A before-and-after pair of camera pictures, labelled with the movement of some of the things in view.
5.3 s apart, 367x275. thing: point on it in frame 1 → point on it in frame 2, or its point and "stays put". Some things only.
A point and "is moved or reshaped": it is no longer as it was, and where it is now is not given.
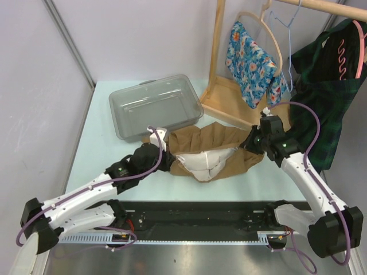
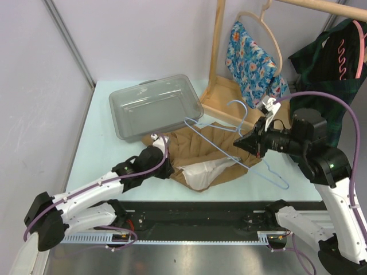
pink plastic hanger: x=363 y=38 stays put
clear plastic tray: x=168 y=102 stays put
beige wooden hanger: x=261 y=19 stays put
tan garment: x=208 y=151 is moved or reshaped
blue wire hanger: x=290 y=54 → x=285 y=185
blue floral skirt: x=253 y=73 stays put
